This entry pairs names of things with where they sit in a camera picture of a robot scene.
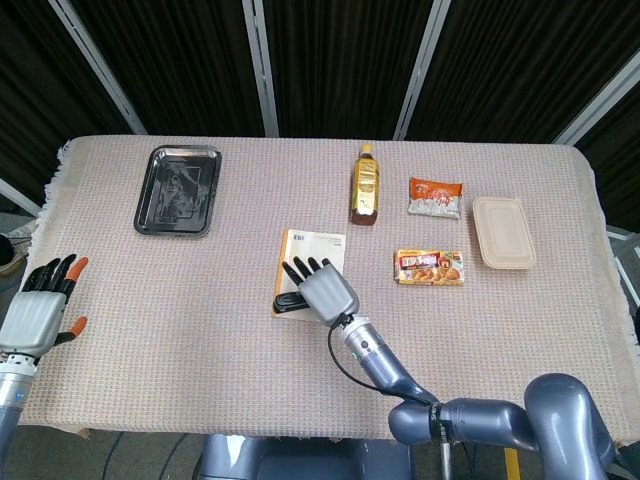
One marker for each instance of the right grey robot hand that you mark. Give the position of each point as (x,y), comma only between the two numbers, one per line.
(327,295)

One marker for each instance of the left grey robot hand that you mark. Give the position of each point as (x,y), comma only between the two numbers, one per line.
(32,320)

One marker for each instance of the black stapler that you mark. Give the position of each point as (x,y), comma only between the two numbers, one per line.
(287,303)

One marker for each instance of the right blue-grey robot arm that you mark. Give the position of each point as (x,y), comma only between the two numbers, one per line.
(475,415)

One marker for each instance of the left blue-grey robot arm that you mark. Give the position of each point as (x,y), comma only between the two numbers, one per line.
(12,395)

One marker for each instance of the white and yellow booklet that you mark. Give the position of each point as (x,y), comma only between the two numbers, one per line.
(320,246)

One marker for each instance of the yellow curry roux box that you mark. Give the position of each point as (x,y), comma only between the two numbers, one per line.
(429,267)

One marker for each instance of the yellow label tea bottle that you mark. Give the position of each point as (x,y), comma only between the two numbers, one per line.
(366,185)

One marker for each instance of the beige woven tablecloth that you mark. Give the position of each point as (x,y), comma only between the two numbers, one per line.
(200,325)

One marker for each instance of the orange and white snack bag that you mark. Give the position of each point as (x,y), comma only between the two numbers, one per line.
(434,197)

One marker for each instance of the blue-grey robot torso base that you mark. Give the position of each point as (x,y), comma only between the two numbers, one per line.
(300,457)

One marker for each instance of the black metal tray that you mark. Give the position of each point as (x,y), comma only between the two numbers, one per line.
(175,192)

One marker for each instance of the beige lidded food container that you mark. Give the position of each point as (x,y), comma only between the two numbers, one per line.
(504,232)

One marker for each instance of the black pleated curtain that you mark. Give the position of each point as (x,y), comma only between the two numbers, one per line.
(340,60)

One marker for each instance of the white metal partition post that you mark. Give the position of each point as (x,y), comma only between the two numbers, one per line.
(600,95)
(262,65)
(100,65)
(17,196)
(422,65)

